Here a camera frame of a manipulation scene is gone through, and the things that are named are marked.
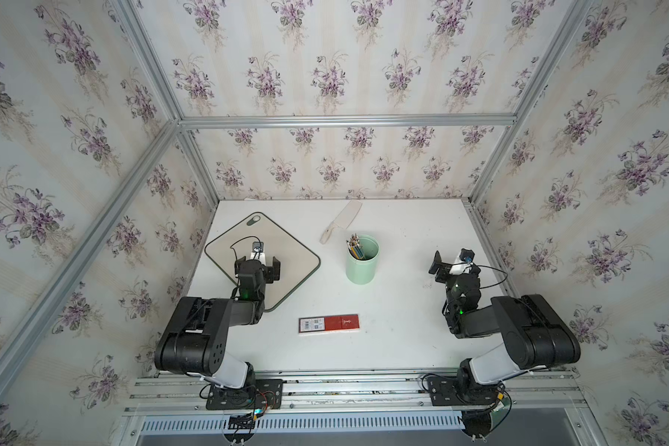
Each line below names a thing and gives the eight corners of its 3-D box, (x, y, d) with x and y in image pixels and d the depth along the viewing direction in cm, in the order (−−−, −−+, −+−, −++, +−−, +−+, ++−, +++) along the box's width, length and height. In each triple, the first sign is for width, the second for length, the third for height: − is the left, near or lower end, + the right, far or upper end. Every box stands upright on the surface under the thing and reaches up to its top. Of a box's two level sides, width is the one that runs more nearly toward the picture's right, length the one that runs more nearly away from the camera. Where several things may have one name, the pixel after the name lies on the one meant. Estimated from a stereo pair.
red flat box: (299, 333, 86) (298, 330, 84) (299, 320, 89) (298, 318, 87) (359, 328, 87) (359, 325, 85) (357, 315, 90) (357, 313, 88)
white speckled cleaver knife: (317, 241, 109) (316, 238, 108) (351, 201, 124) (352, 198, 123) (330, 248, 107) (330, 245, 105) (364, 207, 122) (364, 203, 120)
